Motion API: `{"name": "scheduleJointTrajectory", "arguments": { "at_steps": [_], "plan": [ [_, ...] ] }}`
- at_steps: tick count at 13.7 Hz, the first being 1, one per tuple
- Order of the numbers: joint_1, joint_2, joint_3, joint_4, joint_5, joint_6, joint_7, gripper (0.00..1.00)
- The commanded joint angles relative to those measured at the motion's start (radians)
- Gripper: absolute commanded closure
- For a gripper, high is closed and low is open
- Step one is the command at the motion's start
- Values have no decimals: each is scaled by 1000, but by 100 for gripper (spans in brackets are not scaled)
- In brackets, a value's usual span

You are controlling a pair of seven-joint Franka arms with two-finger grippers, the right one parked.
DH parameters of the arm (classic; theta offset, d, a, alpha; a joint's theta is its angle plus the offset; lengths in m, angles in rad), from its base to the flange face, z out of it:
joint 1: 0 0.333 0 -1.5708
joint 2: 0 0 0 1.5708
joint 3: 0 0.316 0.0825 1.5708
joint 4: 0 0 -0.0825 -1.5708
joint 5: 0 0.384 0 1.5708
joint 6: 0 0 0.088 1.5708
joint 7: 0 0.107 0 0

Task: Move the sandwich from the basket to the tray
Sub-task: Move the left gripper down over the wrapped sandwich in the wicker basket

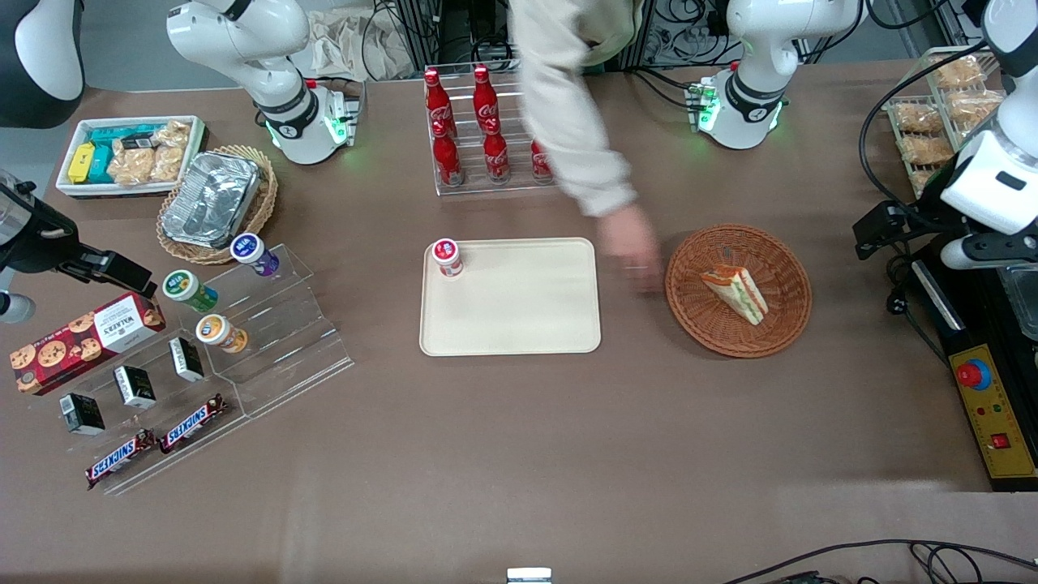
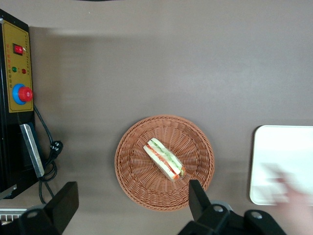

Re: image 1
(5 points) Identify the beige sleeved forearm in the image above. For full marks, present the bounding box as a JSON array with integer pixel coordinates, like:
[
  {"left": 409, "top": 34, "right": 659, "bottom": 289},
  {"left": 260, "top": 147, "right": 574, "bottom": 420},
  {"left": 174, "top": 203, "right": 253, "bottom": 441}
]
[{"left": 509, "top": 0, "right": 641, "bottom": 218}]

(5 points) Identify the small black carton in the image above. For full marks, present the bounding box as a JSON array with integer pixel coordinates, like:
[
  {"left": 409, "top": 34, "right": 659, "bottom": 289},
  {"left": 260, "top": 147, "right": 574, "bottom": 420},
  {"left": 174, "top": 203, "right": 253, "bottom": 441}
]
[
  {"left": 169, "top": 337, "right": 205, "bottom": 383},
  {"left": 114, "top": 366, "right": 157, "bottom": 410},
  {"left": 60, "top": 393, "right": 106, "bottom": 437}
]

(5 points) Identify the teal snack package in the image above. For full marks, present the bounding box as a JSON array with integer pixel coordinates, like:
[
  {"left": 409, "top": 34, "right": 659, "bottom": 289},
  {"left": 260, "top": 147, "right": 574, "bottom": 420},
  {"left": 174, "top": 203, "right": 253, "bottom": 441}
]
[{"left": 86, "top": 124, "right": 159, "bottom": 184}]

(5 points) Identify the tangled black cable bundle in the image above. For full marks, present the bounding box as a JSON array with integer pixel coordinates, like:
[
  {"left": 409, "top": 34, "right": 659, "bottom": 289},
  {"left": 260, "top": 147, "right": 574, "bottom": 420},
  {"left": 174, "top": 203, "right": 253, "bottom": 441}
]
[{"left": 628, "top": 0, "right": 732, "bottom": 71}]

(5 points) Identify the purple yogurt cup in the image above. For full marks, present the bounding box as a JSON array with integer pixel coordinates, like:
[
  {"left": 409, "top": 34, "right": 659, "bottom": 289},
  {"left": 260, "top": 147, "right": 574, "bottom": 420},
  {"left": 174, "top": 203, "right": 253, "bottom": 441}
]
[{"left": 230, "top": 233, "right": 281, "bottom": 277}]

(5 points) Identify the clear acrylic bottle rack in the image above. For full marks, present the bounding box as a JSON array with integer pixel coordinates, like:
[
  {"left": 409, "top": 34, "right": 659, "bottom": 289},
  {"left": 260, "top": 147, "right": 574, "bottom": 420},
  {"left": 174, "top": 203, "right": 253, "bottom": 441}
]
[{"left": 425, "top": 63, "right": 568, "bottom": 197}]

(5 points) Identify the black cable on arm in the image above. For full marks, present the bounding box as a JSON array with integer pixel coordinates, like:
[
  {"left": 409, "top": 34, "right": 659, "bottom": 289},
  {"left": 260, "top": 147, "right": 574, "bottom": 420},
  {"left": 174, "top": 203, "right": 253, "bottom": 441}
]
[{"left": 858, "top": 36, "right": 992, "bottom": 224}]

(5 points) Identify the black countertop appliance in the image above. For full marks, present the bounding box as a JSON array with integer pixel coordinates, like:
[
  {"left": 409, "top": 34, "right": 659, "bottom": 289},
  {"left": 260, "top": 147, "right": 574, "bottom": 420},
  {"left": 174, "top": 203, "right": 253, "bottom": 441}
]
[{"left": 912, "top": 239, "right": 1038, "bottom": 346}]

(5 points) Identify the yellow snack box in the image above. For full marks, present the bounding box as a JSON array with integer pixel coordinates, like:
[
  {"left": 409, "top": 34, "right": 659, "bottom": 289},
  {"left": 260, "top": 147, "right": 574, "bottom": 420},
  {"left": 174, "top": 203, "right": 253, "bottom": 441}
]
[{"left": 68, "top": 143, "right": 97, "bottom": 185}]

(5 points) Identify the person's bare hand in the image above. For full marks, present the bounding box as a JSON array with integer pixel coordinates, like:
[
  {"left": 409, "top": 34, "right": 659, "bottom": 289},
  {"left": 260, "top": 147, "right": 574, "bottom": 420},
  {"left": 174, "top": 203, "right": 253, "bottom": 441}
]
[{"left": 604, "top": 203, "right": 666, "bottom": 294}]

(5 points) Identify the white plastic snack bin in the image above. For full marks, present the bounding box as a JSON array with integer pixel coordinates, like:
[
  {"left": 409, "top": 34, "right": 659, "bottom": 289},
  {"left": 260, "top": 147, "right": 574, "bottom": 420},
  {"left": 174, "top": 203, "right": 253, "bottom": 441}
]
[{"left": 55, "top": 115, "right": 208, "bottom": 200}]

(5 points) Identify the green yogurt cup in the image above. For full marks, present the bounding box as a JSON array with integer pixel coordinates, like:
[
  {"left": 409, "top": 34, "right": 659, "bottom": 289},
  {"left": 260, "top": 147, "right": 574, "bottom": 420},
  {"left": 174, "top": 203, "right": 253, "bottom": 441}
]
[{"left": 162, "top": 270, "right": 219, "bottom": 314}]

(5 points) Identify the triangle sandwich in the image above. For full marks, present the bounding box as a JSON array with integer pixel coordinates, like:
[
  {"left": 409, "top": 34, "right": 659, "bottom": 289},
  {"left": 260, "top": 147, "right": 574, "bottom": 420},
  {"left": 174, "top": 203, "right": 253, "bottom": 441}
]
[{"left": 700, "top": 264, "right": 770, "bottom": 326}]

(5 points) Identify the aluminium foil tray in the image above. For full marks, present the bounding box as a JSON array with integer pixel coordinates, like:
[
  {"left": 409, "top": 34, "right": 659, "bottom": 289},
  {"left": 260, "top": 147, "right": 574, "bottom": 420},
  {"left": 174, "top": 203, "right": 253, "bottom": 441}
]
[{"left": 161, "top": 151, "right": 262, "bottom": 250}]

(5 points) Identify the crumpled beige cloth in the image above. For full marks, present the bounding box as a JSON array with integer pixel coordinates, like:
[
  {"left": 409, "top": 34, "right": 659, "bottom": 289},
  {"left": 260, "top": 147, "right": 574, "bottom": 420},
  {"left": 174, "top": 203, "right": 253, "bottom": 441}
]
[{"left": 308, "top": 10, "right": 415, "bottom": 82}]

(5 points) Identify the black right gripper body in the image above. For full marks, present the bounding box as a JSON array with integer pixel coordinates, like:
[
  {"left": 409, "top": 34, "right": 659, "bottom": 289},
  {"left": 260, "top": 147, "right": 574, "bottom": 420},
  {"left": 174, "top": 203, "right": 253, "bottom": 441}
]
[{"left": 0, "top": 183, "right": 82, "bottom": 277}]

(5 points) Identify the beige plastic tray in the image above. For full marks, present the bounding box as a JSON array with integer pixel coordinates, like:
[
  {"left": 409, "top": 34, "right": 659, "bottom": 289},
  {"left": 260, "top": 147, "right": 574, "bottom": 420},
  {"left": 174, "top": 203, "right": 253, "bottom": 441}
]
[{"left": 419, "top": 237, "right": 602, "bottom": 357}]

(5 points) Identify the clear acrylic stepped display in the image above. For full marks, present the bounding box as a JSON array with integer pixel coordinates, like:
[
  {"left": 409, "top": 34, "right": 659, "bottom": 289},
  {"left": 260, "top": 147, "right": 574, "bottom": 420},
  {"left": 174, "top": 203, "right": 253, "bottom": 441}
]
[{"left": 61, "top": 243, "right": 355, "bottom": 496}]

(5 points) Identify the red cookie box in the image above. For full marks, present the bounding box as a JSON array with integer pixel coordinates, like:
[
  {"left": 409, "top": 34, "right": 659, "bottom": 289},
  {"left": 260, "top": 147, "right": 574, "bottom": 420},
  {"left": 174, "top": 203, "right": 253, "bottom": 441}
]
[{"left": 10, "top": 292, "right": 167, "bottom": 397}]

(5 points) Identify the orange yogurt cup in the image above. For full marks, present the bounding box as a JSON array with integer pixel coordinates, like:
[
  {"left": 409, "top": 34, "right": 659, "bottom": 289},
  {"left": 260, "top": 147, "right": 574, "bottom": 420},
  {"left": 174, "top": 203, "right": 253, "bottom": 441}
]
[{"left": 195, "top": 315, "right": 249, "bottom": 354}]

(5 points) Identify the snickers chocolate bar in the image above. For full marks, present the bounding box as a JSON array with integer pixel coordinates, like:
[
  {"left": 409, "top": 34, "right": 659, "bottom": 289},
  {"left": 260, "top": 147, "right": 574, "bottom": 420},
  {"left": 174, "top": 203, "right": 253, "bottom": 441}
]
[
  {"left": 159, "top": 394, "right": 228, "bottom": 455},
  {"left": 85, "top": 429, "right": 157, "bottom": 491}
]

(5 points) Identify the steel pan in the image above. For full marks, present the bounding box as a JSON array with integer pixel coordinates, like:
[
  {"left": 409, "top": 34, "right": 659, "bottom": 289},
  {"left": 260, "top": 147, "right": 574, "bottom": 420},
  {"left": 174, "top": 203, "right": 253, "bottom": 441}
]
[{"left": 1002, "top": 268, "right": 1038, "bottom": 341}]

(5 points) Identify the round brown wicker basket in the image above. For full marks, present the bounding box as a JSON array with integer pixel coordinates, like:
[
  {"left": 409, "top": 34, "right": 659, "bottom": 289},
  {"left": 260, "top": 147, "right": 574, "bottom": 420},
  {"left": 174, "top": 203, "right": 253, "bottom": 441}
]
[{"left": 665, "top": 225, "right": 813, "bottom": 359}]

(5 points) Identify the black floor cable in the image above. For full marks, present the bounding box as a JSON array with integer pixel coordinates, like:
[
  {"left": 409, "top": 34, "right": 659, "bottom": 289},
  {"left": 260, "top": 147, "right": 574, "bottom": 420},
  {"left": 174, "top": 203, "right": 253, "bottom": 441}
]
[{"left": 722, "top": 539, "right": 1038, "bottom": 584}]

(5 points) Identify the red lid yogurt cup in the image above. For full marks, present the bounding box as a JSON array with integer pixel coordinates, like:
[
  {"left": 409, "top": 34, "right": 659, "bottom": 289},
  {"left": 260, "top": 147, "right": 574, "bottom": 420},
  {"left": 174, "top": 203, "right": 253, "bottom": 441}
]
[{"left": 432, "top": 238, "right": 465, "bottom": 279}]

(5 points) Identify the black equipment rack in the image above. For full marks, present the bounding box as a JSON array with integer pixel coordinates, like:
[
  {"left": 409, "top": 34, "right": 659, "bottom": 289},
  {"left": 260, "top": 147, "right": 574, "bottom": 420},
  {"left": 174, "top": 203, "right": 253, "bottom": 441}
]
[{"left": 397, "top": 0, "right": 520, "bottom": 71}]

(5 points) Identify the white wire bread rack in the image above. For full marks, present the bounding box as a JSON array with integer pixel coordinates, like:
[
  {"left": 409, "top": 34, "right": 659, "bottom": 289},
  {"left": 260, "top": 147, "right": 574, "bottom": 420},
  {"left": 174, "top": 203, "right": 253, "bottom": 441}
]
[{"left": 882, "top": 47, "right": 1014, "bottom": 200}]

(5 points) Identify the oval light wicker basket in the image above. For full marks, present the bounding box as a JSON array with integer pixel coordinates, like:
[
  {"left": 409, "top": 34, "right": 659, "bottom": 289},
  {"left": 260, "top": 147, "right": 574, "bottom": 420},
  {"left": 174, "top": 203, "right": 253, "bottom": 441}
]
[{"left": 157, "top": 146, "right": 279, "bottom": 266}]

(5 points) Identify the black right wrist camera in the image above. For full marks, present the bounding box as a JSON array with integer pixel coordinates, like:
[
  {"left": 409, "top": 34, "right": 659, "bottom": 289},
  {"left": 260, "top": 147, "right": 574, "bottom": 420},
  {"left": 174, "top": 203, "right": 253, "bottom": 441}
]
[{"left": 77, "top": 248, "right": 157, "bottom": 299}]

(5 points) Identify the black power cable with plug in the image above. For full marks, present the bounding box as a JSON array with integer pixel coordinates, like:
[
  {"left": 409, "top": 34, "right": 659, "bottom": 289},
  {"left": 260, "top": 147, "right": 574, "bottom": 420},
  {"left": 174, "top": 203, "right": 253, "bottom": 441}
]
[{"left": 886, "top": 255, "right": 954, "bottom": 366}]

